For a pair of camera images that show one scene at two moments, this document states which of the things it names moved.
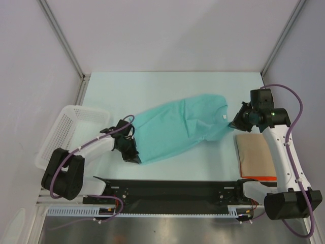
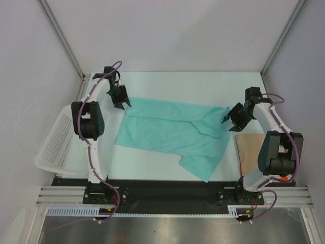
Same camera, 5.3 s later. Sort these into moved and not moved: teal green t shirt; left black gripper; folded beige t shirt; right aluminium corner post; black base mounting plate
Moved: teal green t shirt; left black gripper
Not moved: folded beige t shirt; right aluminium corner post; black base mounting plate
